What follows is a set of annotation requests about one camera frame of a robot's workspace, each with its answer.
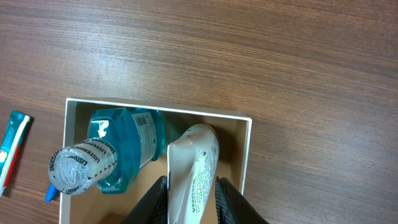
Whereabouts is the teal toothpaste tube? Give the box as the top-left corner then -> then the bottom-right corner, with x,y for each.
1,110 -> 31,195

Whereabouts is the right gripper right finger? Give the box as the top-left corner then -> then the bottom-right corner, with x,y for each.
215,177 -> 269,224

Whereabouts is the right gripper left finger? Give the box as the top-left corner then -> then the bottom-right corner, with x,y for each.
121,175 -> 168,224

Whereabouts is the blue mouthwash bottle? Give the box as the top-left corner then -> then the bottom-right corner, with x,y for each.
49,108 -> 167,195

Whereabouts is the white lotion tube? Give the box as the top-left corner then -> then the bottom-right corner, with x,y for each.
167,124 -> 219,224

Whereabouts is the white cardboard open box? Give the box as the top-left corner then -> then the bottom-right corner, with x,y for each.
59,98 -> 252,223

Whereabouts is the blue disposable razor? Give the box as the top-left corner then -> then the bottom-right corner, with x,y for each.
45,184 -> 58,202

